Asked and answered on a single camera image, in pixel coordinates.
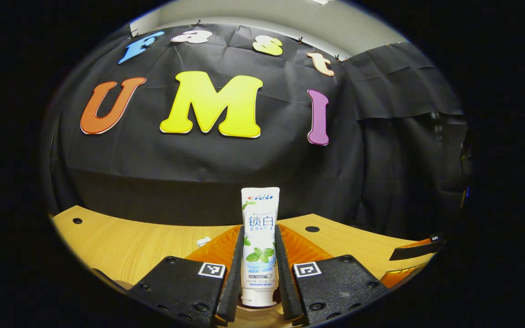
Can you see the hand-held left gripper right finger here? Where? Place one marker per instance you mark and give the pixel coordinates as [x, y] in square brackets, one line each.
[284, 282]

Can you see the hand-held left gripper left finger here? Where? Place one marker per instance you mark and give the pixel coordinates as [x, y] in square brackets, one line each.
[234, 282]

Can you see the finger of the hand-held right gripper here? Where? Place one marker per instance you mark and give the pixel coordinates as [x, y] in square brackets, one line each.
[417, 248]
[399, 275]

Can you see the white toothpaste tube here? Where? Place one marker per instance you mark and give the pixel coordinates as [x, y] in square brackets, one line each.
[260, 228]

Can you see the wooden desktop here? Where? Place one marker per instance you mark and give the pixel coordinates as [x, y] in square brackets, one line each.
[130, 246]

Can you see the black backdrop cloth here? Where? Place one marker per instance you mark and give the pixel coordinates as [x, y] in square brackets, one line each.
[198, 168]

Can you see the ceiling light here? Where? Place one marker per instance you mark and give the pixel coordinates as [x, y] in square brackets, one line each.
[321, 2]

